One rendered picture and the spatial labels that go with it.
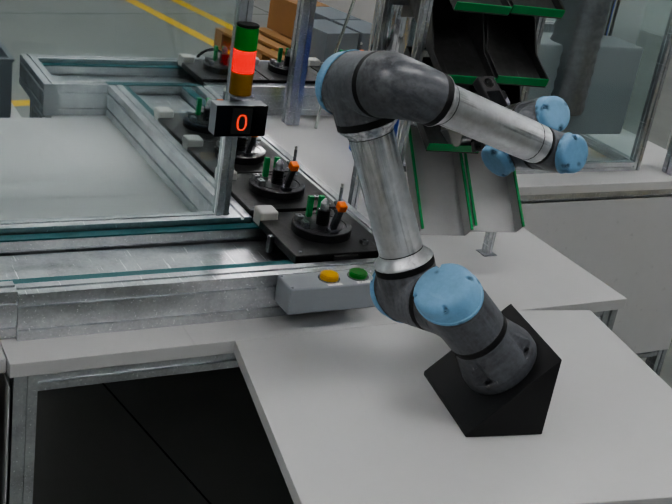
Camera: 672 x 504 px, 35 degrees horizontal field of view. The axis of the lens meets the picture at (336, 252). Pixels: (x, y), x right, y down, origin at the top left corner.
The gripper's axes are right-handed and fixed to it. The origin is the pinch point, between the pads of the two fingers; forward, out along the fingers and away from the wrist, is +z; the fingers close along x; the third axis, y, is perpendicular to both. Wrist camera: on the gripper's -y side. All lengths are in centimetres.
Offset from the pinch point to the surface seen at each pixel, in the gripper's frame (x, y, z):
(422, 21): -7.5, -23.3, -1.0
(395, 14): 28, -39, 71
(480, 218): 9.0, 22.6, 9.6
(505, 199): 17.4, 18.9, 10.4
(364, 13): 285, -131, 554
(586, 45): 88, -24, 58
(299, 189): -26.5, 10.3, 34.3
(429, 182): -2.6, 12.5, 12.2
